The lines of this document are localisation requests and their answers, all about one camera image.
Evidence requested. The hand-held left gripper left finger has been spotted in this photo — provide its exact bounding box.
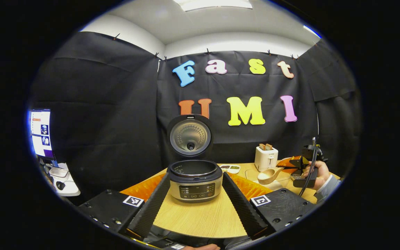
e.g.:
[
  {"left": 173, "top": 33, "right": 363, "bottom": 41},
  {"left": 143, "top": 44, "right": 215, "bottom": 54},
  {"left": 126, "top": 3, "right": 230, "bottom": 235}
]
[{"left": 77, "top": 172, "right": 171, "bottom": 240}]

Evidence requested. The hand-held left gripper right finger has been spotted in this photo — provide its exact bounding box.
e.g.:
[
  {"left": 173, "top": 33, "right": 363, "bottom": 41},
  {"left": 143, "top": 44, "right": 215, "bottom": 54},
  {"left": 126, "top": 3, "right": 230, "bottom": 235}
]
[{"left": 222, "top": 172, "right": 317, "bottom": 241}]

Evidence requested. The wooden spoon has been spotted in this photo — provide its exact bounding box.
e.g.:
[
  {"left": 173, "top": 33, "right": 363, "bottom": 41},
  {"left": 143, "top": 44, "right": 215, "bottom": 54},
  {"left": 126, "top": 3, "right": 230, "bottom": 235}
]
[{"left": 257, "top": 167, "right": 287, "bottom": 185}]

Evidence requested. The grey silver rice cooker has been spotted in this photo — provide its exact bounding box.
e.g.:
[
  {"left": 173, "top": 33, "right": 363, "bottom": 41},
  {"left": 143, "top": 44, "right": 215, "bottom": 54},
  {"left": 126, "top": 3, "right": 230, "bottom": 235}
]
[{"left": 167, "top": 114, "right": 224, "bottom": 203}]

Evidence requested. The white toaster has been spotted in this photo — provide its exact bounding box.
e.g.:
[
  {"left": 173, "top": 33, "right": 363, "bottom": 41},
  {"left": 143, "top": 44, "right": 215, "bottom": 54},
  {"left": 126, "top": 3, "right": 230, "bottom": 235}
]
[{"left": 255, "top": 145, "right": 279, "bottom": 172}]

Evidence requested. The clear plastic container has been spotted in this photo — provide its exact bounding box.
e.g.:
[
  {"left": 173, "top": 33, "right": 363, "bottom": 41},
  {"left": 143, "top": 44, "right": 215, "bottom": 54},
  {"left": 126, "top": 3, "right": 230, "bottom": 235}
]
[{"left": 245, "top": 168, "right": 292, "bottom": 191}]

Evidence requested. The small white sauce tray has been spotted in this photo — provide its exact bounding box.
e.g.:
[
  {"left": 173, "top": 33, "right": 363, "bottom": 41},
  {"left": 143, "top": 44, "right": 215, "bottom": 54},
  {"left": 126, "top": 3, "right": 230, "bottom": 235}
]
[{"left": 220, "top": 164, "right": 241, "bottom": 174}]

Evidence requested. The white desktop device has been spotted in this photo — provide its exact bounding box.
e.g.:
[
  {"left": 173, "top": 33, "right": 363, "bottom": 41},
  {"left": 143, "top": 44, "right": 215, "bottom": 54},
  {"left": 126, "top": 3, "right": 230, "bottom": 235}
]
[{"left": 49, "top": 163, "right": 81, "bottom": 197}]

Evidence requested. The black backdrop cloth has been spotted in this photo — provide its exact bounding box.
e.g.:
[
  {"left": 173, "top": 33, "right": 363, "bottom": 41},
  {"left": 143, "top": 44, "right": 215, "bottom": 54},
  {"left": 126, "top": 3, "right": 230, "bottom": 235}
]
[{"left": 28, "top": 31, "right": 362, "bottom": 202}]

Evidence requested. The computer monitor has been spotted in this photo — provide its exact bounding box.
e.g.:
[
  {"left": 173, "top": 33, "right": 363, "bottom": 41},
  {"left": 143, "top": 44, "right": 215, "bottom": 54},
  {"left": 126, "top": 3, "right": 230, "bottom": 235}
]
[{"left": 29, "top": 109, "right": 55, "bottom": 159}]

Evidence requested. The large ceiling light panel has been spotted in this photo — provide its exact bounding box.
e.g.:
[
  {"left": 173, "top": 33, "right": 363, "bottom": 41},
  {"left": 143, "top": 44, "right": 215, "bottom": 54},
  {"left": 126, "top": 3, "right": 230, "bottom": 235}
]
[{"left": 173, "top": 0, "right": 253, "bottom": 12}]

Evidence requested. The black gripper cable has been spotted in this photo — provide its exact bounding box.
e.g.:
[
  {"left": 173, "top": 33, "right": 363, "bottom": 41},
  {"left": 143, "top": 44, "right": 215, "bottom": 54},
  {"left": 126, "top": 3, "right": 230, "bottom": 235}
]
[{"left": 299, "top": 137, "right": 320, "bottom": 197}]

